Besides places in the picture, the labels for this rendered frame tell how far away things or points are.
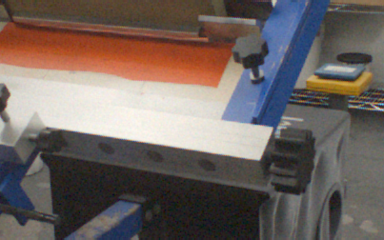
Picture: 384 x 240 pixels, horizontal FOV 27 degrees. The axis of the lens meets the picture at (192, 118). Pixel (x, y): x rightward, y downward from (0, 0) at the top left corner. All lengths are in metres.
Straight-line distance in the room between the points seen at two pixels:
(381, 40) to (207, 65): 3.89
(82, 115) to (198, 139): 0.16
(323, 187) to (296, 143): 0.73
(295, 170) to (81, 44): 0.49
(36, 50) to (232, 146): 0.47
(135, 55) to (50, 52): 0.15
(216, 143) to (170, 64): 0.27
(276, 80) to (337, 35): 4.04
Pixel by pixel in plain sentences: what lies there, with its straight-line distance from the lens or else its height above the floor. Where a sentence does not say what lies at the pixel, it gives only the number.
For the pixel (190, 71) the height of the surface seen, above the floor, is 1.17.
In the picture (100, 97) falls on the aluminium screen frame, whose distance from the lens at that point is 1.10.
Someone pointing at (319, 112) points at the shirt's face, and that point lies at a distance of 1.71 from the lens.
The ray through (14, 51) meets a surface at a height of 1.17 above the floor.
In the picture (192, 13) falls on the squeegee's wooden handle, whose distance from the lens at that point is 1.12.
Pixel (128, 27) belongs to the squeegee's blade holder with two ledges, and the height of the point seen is 1.23.
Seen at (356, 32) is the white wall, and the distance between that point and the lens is 5.02.
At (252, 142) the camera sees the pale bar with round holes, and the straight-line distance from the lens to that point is 0.91.
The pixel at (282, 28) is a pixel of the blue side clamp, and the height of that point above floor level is 1.24.
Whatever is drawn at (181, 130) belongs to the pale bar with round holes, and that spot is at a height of 1.16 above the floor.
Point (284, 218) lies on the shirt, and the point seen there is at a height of 0.87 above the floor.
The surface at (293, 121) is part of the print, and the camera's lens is 1.65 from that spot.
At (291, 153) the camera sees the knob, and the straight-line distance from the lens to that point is 0.88.
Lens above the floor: 1.46
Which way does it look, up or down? 18 degrees down
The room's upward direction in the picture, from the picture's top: 1 degrees counter-clockwise
